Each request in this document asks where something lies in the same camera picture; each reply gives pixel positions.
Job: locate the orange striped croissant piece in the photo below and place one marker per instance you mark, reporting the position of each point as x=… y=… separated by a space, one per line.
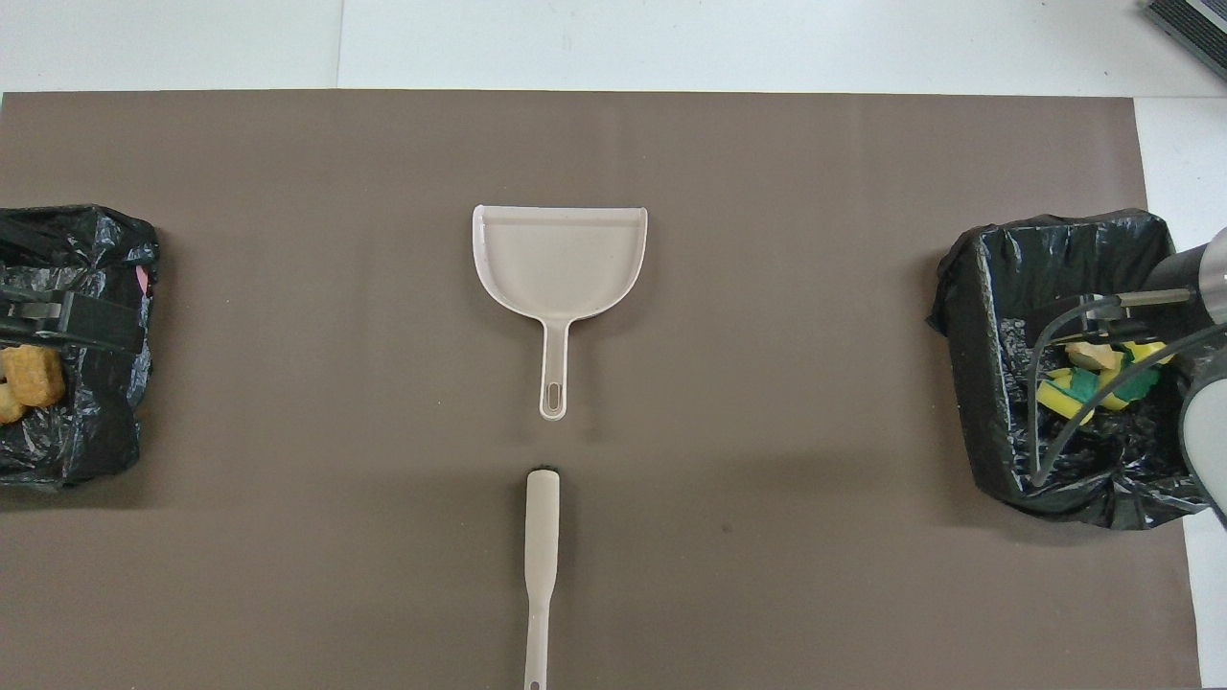
x=10 y=404

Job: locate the brown paper table mat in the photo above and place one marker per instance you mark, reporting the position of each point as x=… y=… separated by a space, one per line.
x=288 y=192

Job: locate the beige crumbly sponge piece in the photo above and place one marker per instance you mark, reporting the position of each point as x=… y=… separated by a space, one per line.
x=1093 y=356

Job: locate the bin wrapped in black bag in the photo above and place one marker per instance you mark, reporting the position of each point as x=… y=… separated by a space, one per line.
x=86 y=431

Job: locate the beige plastic dustpan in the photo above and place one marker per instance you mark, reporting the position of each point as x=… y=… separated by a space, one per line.
x=561 y=259

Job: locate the green yellow sponge piece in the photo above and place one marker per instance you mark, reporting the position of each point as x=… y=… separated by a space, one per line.
x=1126 y=385

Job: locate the brown oval bread piece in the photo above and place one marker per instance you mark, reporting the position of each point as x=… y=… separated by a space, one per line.
x=34 y=376

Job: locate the beige hand brush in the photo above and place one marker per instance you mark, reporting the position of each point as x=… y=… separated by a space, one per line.
x=542 y=537

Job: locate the open bin with black bag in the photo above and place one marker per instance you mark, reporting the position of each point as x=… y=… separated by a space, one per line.
x=997 y=383

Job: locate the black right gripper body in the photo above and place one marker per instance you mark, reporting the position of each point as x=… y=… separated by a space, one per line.
x=1177 y=268

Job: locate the dark striped object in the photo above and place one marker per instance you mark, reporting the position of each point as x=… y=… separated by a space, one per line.
x=1198 y=24

